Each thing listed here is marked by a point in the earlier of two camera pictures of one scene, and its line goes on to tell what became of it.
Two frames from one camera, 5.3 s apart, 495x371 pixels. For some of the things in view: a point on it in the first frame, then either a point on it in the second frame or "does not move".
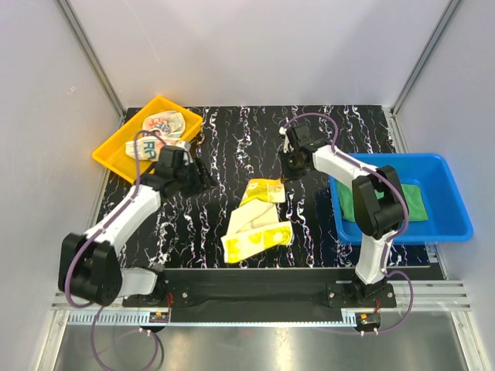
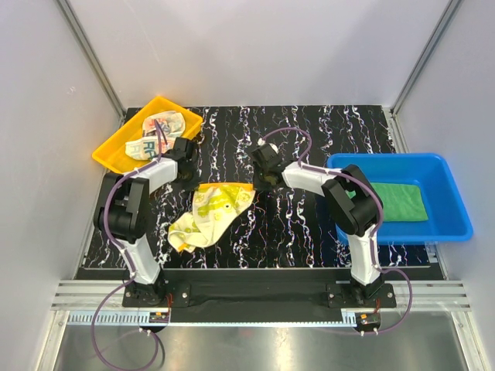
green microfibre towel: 411,193 does not move
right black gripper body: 293,170 -> 261,181
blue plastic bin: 448,216 does not move
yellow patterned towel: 254,228 -> 214,205
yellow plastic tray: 112,152 does not move
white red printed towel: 169,124 does not move
